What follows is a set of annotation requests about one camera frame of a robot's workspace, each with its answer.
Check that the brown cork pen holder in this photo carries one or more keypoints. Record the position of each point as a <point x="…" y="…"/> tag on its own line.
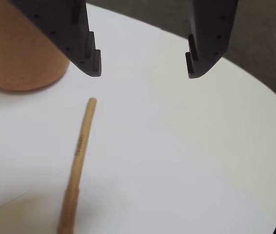
<point x="18" y="48"/>

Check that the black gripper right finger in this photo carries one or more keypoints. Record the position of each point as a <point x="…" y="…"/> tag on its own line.
<point x="210" y="36"/>

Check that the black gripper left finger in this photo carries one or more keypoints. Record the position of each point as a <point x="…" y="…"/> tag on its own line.
<point x="67" y="31"/>

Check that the brown paper pen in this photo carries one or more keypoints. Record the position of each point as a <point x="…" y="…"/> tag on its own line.
<point x="80" y="156"/>

